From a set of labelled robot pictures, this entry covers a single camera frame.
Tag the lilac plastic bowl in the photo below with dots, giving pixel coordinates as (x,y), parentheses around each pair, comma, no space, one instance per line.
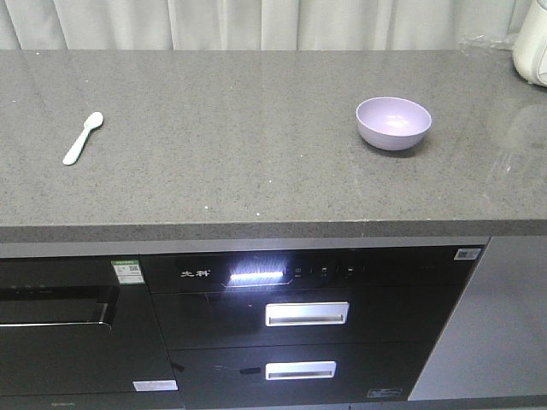
(392,123)

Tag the lower silver drawer handle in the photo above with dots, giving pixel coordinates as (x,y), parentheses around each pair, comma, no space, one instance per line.
(302,370)

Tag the upper silver drawer handle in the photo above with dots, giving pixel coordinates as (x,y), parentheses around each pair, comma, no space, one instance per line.
(306,313)

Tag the black disinfection cabinet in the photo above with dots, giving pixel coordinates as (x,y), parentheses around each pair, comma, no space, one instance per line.
(304,326)

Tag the mint green plastic spoon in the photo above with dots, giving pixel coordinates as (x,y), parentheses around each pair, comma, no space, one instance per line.
(94,121)

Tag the black built-in dishwasher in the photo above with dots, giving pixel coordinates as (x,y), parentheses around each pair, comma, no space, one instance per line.
(81,333)

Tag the silver drawer handle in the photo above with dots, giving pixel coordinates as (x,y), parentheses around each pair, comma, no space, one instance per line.
(306,313)
(302,370)

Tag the white blender appliance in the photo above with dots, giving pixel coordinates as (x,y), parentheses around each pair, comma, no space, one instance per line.
(529,52)

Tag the white curtain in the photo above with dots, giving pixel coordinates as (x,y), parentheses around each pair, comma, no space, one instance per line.
(258,25)

